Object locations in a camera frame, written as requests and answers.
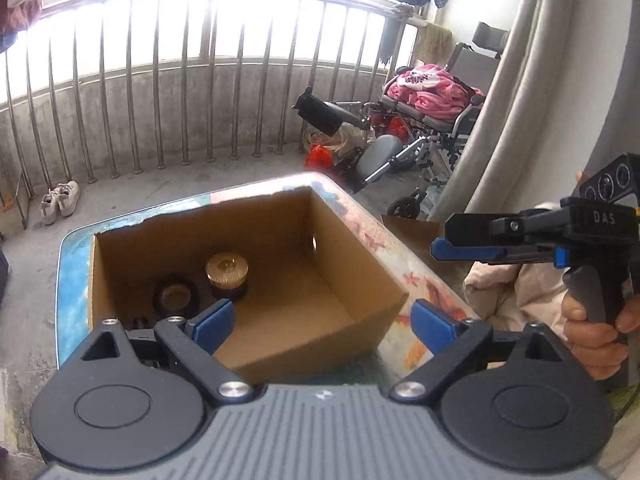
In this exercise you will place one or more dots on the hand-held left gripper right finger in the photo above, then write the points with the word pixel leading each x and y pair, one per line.
pixel 435 325

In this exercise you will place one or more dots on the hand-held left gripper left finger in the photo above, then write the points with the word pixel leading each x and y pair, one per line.
pixel 215 325

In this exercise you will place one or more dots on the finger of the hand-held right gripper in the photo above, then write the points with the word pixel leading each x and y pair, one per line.
pixel 442 250
pixel 470 230

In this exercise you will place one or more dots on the gold lid jar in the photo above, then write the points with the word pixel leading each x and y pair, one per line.
pixel 227 267

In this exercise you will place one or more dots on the black tape roll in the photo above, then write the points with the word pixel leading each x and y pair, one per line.
pixel 160 300

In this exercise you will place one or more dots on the brown cardboard box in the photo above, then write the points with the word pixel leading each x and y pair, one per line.
pixel 280 310

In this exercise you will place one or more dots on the person's right hand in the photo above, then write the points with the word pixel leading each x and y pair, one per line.
pixel 592 350

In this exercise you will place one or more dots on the cardboard piece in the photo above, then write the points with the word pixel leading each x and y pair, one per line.
pixel 412 235

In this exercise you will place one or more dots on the person's light pink clothing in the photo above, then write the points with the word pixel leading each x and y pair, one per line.
pixel 515 290

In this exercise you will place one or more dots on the pink blanket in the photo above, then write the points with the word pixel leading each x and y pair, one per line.
pixel 430 95

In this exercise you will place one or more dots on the grey curtain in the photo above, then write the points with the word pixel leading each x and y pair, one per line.
pixel 550 85

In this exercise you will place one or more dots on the beige bag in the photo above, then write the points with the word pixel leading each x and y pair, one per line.
pixel 345 137

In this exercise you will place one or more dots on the red plastic bag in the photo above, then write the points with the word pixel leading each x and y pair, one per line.
pixel 320 157

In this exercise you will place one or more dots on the wheelchair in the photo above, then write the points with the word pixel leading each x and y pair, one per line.
pixel 470 65

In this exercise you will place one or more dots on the beige towel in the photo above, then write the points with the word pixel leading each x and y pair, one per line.
pixel 432 42

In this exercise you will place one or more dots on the metal balcony railing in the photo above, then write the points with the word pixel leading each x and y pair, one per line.
pixel 212 110

